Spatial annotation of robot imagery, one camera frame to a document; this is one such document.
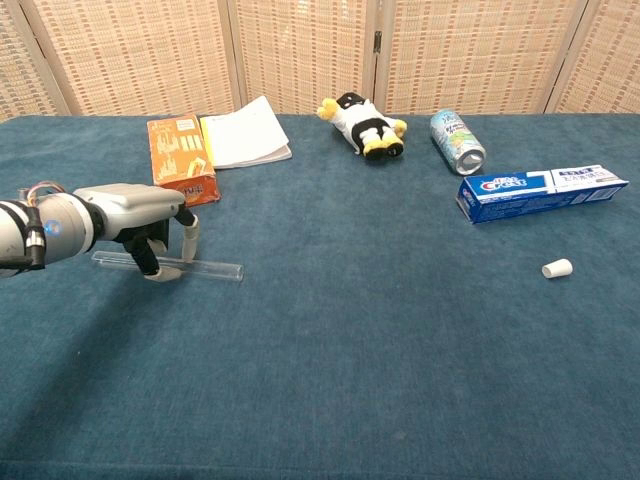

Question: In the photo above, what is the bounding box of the white notebook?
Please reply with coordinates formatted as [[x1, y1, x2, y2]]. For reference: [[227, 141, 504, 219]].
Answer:
[[199, 95, 294, 171]]

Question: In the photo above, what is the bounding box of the orange cardboard box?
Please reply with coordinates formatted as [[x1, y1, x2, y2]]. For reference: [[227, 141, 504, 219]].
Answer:
[[146, 114, 222, 208]]

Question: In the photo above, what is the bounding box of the blue table cloth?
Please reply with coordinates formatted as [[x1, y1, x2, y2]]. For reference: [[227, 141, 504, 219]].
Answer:
[[0, 113, 640, 480]]

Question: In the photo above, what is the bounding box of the light blue drink can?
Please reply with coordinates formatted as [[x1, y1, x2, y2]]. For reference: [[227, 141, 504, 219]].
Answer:
[[429, 109, 487, 177]]

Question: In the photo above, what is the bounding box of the black and white plush toy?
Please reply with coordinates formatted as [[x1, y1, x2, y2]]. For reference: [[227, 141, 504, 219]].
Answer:
[[316, 92, 408, 162]]

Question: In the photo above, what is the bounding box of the white rubber stopper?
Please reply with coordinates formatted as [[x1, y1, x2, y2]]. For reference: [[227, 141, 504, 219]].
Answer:
[[541, 258, 573, 281]]

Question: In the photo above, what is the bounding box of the blue Crest toothpaste box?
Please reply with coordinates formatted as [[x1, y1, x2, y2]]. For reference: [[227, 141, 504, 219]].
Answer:
[[454, 164, 631, 225]]

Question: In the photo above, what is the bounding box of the clear glass test tube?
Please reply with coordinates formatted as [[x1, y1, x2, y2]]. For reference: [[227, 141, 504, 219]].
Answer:
[[91, 250, 246, 283]]

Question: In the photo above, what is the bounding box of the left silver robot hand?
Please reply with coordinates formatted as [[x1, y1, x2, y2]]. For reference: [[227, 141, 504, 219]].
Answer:
[[74, 183, 201, 284]]

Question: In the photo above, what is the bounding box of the woven folding screen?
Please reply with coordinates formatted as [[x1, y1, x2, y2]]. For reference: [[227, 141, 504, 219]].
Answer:
[[0, 0, 640, 120]]

